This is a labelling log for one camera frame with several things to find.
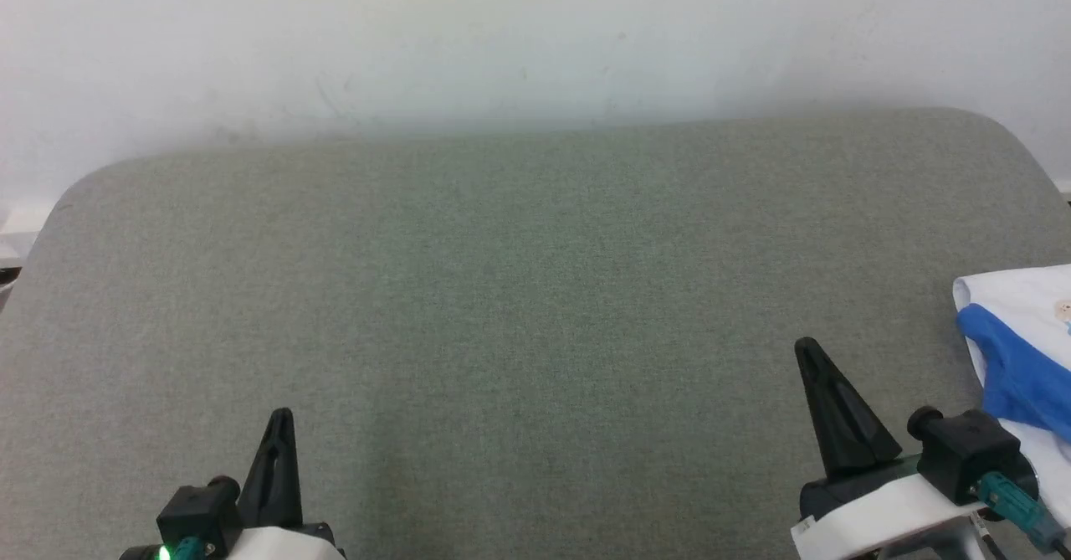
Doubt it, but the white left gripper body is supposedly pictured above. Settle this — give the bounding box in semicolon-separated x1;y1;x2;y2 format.
224;522;346;560

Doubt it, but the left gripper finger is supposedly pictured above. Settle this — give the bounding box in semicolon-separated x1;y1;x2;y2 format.
237;408;305;532

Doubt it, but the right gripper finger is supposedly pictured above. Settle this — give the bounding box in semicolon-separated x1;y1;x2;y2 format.
793;337;904;482

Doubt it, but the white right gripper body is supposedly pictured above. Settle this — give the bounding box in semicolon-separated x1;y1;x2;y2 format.
789;455;990;560

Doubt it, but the white and blue shirt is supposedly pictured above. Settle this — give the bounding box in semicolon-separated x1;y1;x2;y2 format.
952;264;1071;532

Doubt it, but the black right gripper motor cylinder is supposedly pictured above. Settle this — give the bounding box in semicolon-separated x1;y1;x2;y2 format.
1014;451;1043;498

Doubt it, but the white skirting box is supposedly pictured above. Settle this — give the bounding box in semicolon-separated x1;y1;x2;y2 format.
0;198;55;259

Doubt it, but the right teal plug cable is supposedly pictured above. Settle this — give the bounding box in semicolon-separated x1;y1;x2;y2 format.
973;472;1071;557

